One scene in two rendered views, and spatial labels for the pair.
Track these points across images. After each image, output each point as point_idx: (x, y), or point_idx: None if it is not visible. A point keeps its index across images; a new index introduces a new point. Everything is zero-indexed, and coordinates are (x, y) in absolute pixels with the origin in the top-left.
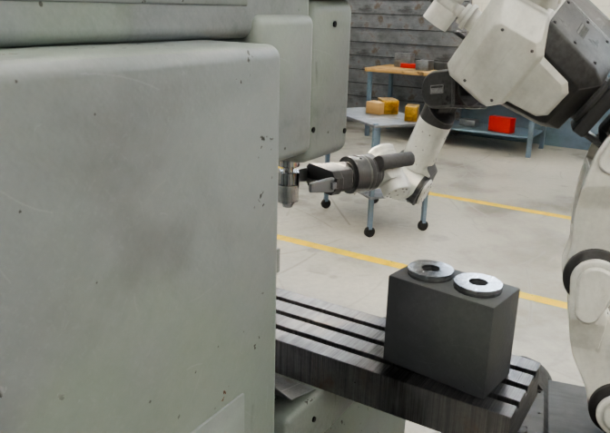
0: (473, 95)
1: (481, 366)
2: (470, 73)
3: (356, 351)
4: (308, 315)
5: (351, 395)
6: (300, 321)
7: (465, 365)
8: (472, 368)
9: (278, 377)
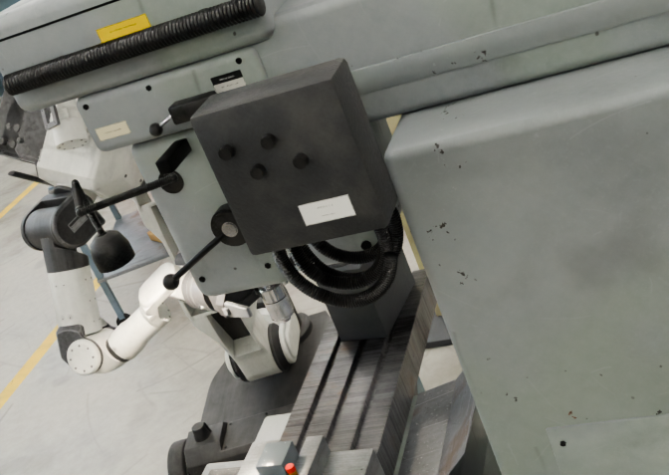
0: (118, 193)
1: (405, 261)
2: (128, 164)
3: (380, 356)
4: (329, 410)
5: (417, 368)
6: (344, 407)
7: (403, 272)
8: (404, 268)
9: (414, 420)
